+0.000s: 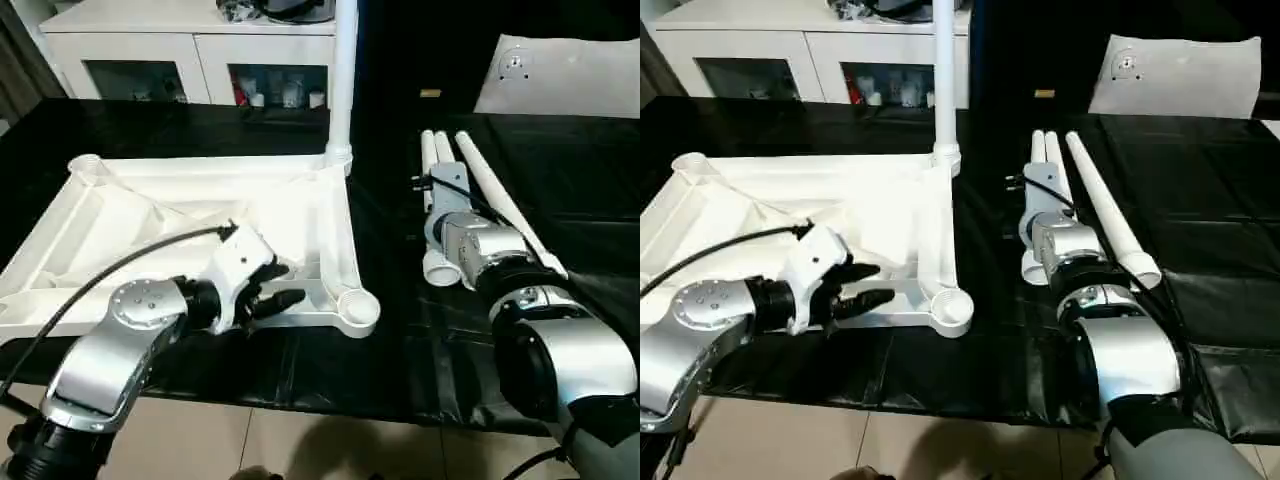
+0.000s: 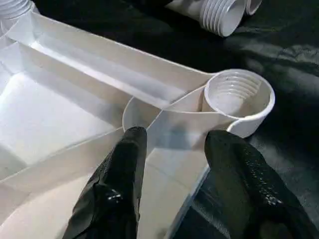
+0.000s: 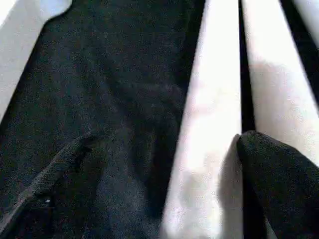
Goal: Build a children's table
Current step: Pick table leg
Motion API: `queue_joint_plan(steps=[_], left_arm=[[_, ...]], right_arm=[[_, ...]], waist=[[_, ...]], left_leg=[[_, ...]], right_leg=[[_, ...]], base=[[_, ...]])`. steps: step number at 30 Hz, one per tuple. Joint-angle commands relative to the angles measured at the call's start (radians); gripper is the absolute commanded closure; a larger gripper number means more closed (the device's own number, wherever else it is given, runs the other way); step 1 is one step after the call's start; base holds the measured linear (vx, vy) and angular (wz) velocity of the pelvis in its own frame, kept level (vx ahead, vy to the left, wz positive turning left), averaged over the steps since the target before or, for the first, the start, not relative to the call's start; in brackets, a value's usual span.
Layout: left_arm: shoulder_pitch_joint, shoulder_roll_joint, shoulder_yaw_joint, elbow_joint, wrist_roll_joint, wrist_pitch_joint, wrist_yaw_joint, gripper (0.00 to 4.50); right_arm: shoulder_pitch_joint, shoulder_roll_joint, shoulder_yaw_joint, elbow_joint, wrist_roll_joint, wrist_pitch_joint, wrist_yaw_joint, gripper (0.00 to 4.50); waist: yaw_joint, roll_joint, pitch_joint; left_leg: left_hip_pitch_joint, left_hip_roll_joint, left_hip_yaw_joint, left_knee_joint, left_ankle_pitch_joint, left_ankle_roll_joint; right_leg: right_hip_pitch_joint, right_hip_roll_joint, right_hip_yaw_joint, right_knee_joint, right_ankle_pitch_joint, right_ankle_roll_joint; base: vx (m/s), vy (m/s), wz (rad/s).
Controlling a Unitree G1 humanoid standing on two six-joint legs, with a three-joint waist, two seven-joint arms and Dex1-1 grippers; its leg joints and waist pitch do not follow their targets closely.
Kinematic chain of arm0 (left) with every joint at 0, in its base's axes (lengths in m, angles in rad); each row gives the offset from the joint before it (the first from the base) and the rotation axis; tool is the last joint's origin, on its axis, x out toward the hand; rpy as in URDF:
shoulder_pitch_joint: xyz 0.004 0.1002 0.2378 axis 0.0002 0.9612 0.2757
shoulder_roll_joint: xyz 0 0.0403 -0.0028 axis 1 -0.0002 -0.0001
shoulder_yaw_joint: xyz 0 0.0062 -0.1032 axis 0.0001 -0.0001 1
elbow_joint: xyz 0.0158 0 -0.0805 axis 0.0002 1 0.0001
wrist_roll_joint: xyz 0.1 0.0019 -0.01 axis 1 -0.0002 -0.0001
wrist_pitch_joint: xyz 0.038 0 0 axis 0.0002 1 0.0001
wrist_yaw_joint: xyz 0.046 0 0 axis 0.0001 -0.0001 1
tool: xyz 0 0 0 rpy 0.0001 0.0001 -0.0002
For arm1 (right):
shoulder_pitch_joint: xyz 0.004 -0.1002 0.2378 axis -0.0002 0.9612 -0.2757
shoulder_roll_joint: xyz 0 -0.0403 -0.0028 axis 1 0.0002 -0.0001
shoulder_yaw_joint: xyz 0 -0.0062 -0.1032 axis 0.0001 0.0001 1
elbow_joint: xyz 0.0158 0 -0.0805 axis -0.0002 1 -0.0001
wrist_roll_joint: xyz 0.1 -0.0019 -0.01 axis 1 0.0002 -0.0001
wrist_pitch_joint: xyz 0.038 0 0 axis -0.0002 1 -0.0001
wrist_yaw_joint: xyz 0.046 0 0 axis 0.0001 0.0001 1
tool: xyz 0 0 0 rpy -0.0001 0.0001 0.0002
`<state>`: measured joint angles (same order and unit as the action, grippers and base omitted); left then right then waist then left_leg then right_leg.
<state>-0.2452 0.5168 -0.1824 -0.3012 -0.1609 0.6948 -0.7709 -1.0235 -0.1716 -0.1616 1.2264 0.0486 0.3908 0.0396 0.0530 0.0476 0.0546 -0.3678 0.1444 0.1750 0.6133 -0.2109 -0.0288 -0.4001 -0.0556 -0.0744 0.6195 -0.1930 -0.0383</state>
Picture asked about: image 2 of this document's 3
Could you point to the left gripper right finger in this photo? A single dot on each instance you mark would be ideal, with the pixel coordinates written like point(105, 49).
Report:
point(249, 194)

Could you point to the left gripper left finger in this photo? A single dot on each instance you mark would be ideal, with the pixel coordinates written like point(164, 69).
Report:
point(112, 199)

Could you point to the white plastic table top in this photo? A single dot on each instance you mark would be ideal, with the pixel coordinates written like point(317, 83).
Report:
point(62, 112)

